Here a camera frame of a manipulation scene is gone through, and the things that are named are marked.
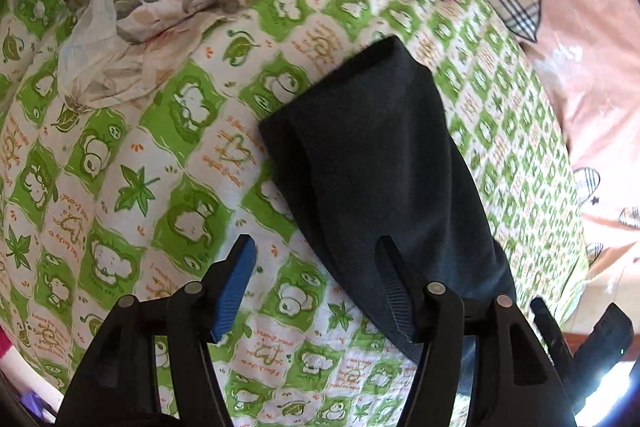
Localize green cartoon printed bed sheet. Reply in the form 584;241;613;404
0;0;591;427

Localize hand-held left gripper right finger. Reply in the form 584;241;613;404
375;234;578;427

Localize dark navy pants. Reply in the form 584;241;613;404
257;34;518;398

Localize pink duvet with plaid hearts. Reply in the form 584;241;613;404
430;0;640;268

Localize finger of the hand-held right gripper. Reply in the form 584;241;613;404
529;297;572;362

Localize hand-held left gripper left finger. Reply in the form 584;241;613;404
56;234;258;427

